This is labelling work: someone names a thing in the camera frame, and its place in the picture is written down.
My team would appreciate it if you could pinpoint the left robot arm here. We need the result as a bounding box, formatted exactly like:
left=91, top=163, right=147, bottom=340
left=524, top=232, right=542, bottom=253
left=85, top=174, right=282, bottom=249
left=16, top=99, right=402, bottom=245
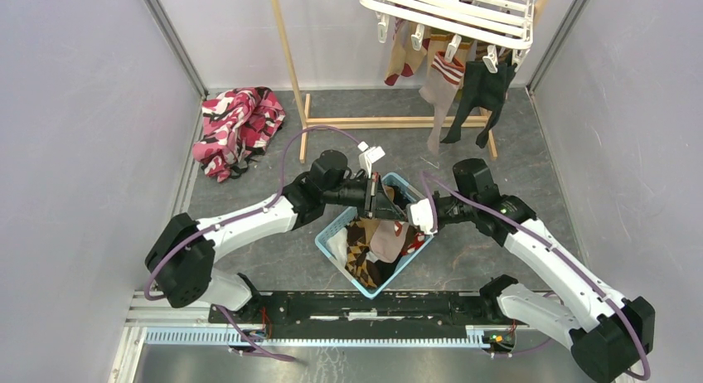
left=145, top=150, right=408, bottom=323

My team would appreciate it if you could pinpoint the light blue laundry basket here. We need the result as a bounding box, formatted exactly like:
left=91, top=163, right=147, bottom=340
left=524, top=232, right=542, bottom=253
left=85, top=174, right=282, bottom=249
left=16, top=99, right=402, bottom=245
left=314, top=172, right=433, bottom=299

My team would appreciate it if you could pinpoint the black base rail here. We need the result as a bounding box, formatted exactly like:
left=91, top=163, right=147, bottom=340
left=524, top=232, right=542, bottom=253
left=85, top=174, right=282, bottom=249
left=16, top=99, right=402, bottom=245
left=232, top=291, right=525, bottom=340

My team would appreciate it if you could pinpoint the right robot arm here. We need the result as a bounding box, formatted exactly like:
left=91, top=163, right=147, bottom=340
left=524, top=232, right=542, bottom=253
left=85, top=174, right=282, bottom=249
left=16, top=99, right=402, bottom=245
left=412, top=158, right=656, bottom=382

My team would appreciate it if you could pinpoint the white cloth in basket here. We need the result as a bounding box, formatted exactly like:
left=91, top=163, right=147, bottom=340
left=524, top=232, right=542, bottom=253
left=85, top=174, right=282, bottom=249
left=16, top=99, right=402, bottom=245
left=327, top=227, right=348, bottom=269

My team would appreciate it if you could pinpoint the wooden hanger stand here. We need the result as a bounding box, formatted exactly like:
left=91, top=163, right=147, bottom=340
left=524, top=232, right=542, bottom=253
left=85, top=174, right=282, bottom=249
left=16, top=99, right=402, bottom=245
left=270, top=0, right=549, bottom=131

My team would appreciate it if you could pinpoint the red santa sock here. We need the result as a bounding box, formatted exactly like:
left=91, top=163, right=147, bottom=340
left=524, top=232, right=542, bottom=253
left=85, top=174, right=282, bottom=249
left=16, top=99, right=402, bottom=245
left=400, top=232, right=426, bottom=256

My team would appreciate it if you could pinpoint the tan ribbed sock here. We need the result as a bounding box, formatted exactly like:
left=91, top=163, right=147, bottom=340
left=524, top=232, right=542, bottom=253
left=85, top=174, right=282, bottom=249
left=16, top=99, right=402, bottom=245
left=381, top=184, right=395, bottom=205

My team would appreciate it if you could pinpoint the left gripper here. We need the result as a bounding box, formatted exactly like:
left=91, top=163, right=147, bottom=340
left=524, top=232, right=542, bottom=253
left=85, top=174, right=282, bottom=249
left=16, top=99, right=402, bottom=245
left=322, top=172, right=405, bottom=222

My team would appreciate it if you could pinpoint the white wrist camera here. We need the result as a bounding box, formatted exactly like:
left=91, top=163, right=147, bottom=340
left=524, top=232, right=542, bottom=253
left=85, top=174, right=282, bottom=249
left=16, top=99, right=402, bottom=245
left=406, top=198, right=438, bottom=235
left=357, top=141, right=385, bottom=177

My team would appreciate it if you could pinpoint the black sock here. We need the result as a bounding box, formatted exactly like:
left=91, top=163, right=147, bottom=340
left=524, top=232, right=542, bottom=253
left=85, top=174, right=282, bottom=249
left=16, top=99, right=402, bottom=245
left=441, top=62, right=490, bottom=143
left=476, top=51, right=516, bottom=148

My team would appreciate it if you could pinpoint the brown yellow checked sock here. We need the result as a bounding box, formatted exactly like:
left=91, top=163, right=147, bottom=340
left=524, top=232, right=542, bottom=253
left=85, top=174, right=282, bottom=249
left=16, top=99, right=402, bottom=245
left=345, top=218, right=383, bottom=290

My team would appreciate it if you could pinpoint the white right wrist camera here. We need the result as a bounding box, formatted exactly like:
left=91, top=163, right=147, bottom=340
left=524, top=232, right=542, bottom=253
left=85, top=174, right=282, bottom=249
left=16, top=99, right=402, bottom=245
left=406, top=198, right=438, bottom=235

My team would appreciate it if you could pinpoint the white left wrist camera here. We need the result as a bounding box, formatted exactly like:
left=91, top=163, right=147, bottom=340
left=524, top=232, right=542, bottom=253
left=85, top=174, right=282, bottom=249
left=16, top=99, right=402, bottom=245
left=357, top=141, right=385, bottom=177

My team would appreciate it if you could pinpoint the beige pink sock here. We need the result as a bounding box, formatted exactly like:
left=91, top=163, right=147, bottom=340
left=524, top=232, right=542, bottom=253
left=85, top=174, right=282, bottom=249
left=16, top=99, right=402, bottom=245
left=419, top=51, right=465, bottom=155

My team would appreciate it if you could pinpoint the red purple striped sock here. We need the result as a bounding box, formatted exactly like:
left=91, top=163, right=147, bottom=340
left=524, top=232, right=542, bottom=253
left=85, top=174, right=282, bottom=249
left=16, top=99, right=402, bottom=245
left=384, top=18, right=431, bottom=86

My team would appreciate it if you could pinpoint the light blue cable tray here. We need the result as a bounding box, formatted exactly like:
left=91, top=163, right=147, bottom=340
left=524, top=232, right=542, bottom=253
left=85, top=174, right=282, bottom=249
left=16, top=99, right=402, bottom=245
left=144, top=327, right=489, bottom=349

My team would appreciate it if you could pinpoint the pink camouflage cloth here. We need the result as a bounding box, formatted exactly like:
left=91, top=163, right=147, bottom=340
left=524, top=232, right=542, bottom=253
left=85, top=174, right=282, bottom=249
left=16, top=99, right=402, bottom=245
left=192, top=86, right=286, bottom=182

